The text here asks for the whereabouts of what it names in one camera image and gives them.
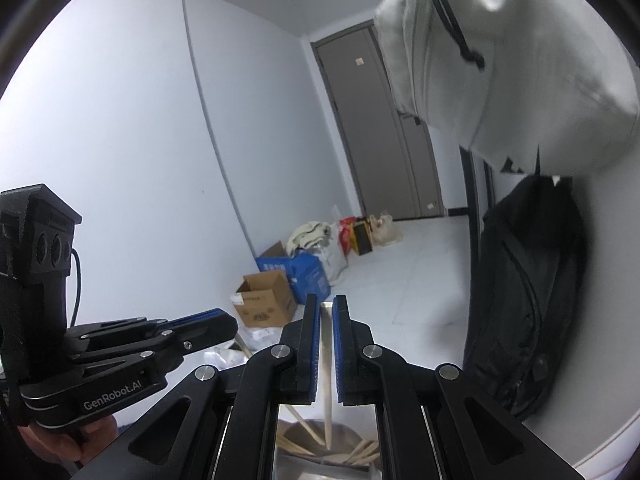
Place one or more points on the person's left hand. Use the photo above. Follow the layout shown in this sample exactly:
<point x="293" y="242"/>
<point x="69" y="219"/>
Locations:
<point x="55" y="442"/>

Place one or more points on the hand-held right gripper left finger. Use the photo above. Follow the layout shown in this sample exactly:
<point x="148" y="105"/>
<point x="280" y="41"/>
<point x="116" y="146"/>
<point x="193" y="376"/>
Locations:
<point x="316" y="350"/>

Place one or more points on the white grey utensil holder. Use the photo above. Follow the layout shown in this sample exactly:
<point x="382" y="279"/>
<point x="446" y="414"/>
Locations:
<point x="320" y="467"/>

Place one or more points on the brown cardboard box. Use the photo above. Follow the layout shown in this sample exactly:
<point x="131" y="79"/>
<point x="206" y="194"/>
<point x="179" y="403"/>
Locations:
<point x="265" y="305"/>

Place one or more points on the wooden chopstick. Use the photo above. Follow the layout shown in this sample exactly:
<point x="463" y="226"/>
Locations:
<point x="243" y="349"/>

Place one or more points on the white plastic bag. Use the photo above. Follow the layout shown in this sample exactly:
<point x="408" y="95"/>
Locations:
<point x="332" y="257"/>

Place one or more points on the grey door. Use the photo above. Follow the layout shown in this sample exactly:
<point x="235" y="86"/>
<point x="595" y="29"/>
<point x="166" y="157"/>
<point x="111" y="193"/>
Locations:
<point x="380" y="150"/>

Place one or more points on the grey mailer bag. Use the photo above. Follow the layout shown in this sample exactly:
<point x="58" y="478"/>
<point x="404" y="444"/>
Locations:
<point x="262" y="340"/>

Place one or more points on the beige folded cloth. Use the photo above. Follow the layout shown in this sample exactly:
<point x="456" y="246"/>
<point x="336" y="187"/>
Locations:
<point x="310" y="234"/>

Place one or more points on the light grey hanging bag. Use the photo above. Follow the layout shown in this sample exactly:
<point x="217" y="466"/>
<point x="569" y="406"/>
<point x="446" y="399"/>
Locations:
<point x="525" y="85"/>

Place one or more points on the black sliding door frame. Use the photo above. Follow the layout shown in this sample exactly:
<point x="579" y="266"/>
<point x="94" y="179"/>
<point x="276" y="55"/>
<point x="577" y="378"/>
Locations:
<point x="469" y="195"/>

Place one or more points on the blue cardboard box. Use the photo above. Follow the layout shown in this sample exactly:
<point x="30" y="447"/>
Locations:
<point x="310" y="275"/>

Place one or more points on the red snack bag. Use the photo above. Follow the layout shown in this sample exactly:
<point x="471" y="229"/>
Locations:
<point x="346" y="235"/>

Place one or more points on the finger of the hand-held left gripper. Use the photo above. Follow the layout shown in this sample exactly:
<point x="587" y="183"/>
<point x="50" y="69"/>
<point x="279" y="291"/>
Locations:
<point x="195" y="315"/>
<point x="210" y="332"/>

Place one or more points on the beige plastic bag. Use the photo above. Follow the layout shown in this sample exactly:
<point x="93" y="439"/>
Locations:
<point x="387" y="231"/>

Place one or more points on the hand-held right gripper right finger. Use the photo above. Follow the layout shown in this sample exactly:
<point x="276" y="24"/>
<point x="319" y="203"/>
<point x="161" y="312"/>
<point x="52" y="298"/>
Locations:
<point x="337" y="350"/>

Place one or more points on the black backpack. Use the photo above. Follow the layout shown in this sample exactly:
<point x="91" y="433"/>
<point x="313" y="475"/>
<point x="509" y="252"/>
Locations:
<point x="520" y="285"/>

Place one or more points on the black yellow paper bag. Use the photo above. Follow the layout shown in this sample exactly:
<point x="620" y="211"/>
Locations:
<point x="361" y="240"/>

